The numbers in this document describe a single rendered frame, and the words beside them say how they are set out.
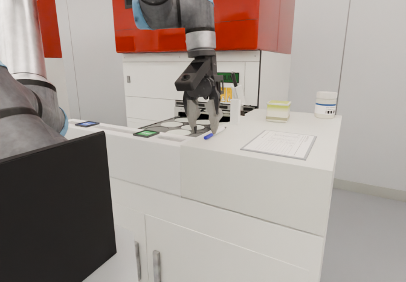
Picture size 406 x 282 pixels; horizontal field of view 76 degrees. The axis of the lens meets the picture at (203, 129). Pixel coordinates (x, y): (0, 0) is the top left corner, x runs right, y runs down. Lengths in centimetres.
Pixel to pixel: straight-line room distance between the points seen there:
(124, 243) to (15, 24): 53
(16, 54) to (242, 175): 56
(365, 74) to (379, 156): 73
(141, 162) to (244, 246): 35
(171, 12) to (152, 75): 85
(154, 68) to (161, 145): 83
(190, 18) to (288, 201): 47
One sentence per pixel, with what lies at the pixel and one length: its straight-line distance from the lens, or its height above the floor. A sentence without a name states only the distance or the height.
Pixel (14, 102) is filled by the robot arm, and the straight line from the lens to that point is 50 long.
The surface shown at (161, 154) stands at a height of 93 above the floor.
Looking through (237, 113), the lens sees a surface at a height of 100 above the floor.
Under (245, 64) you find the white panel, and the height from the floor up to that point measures 116.
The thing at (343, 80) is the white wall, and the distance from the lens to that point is 264.
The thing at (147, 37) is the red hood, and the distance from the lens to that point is 144.
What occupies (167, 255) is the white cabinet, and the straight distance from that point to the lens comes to 86.
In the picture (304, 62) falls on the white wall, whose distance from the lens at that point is 266.
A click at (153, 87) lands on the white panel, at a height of 103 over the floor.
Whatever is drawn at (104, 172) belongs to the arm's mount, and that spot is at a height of 99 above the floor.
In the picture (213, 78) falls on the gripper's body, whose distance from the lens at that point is 67.
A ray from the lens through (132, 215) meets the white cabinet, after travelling 88.
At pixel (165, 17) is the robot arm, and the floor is 127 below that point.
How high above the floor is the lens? 116
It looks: 14 degrees down
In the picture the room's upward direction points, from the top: straight up
